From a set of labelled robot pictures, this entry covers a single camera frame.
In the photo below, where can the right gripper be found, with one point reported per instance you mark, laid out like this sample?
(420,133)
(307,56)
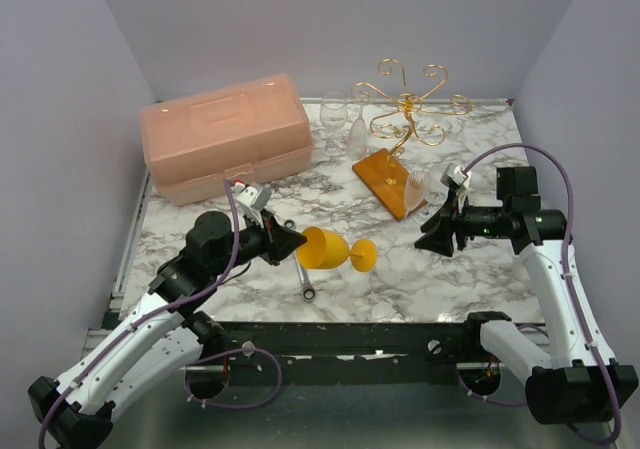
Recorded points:
(440,231)

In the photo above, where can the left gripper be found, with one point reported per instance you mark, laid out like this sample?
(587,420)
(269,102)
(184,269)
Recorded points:
(279,242)

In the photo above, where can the yellow plastic wine glass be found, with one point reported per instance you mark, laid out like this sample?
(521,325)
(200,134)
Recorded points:
(325,249)

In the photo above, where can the ribbed clear champagne flute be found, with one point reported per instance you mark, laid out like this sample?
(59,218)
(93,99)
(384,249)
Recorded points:
(357,147)

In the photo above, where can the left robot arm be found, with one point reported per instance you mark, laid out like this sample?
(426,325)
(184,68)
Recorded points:
(165,331)

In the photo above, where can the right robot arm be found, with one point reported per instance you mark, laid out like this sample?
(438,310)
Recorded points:
(577,379)

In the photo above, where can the clear wine glass right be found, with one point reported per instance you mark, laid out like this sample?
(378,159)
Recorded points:
(434,192)

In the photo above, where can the clear wine glass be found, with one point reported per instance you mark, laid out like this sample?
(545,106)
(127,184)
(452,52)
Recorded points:
(333,117)
(434,192)

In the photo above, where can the clear wine glass back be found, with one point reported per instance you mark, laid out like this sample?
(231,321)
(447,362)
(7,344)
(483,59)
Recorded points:
(333,117)

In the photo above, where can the silver ratchet wrench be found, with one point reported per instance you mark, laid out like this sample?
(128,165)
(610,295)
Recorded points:
(308,293)

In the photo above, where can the pink plastic storage box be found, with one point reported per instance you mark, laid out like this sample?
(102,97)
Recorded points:
(256,131)

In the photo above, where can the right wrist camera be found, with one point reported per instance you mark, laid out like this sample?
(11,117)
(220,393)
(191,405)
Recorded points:
(454,177)

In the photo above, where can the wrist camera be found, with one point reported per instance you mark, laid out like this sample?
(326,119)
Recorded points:
(454,177)
(254,196)

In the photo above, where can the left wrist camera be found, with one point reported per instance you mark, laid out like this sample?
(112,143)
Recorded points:
(254,196)

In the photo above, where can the gold wire glass rack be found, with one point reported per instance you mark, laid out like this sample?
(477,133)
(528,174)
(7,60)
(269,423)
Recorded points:
(382,171)

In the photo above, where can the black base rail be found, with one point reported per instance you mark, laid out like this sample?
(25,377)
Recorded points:
(330,354)

